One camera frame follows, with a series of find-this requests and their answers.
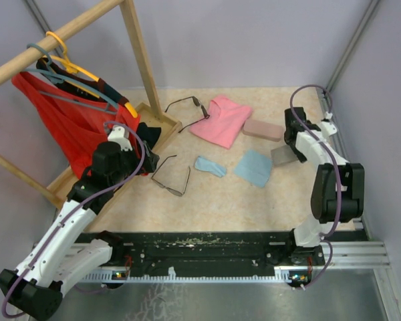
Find grey glasses case green lining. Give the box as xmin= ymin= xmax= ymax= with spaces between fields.
xmin=271 ymin=145 xmax=298 ymax=167

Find small light blue cloth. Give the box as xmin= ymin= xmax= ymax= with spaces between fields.
xmin=194 ymin=156 xmax=227 ymax=178

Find large light blue cloth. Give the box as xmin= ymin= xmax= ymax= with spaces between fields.
xmin=233 ymin=150 xmax=273 ymax=188

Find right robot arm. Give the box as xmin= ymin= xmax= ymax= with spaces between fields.
xmin=284 ymin=107 xmax=365 ymax=265

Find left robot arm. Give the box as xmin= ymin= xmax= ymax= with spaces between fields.
xmin=0 ymin=141 xmax=160 ymax=320

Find tortoiseshell sunglasses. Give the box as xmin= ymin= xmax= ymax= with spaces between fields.
xmin=164 ymin=96 xmax=211 ymax=133

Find pink glasses case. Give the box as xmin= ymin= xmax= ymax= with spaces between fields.
xmin=242 ymin=119 xmax=283 ymax=142

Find wooden clothes rack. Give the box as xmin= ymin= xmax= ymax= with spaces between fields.
xmin=0 ymin=1 xmax=182 ymax=209

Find pink folded shirt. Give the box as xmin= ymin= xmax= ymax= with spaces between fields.
xmin=189 ymin=95 xmax=253 ymax=149

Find red hanging shirt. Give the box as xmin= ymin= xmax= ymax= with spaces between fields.
xmin=11 ymin=72 xmax=146 ymax=178

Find dark striped hanging garment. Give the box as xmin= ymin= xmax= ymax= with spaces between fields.
xmin=35 ymin=58 xmax=161 ymax=148

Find yellow plastic hanger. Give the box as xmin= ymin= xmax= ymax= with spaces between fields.
xmin=45 ymin=31 xmax=138 ymax=118

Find grey-blue plastic hanger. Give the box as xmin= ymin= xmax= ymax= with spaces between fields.
xmin=23 ymin=43 xmax=118 ymax=114

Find thin wire-frame sunglasses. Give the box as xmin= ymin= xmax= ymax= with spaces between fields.
xmin=150 ymin=154 xmax=191 ymax=197

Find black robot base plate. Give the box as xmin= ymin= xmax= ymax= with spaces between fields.
xmin=83 ymin=232 xmax=325 ymax=288

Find aluminium frame rail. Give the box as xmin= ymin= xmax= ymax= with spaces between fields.
xmin=53 ymin=242 xmax=390 ymax=289

